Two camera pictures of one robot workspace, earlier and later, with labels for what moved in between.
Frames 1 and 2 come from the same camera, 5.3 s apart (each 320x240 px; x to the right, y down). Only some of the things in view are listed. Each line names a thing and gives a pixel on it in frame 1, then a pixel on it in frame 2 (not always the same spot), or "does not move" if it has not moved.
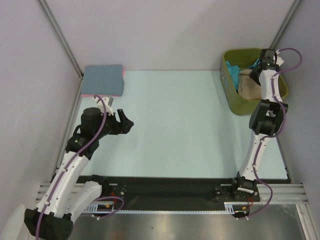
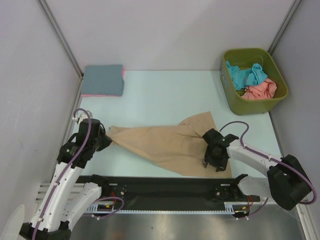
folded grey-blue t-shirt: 105,80 does not move
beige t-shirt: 248,87 to 181,147
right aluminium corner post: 294,6 does not move
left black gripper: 123,126 to 107,140
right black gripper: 254,76 to 220,165
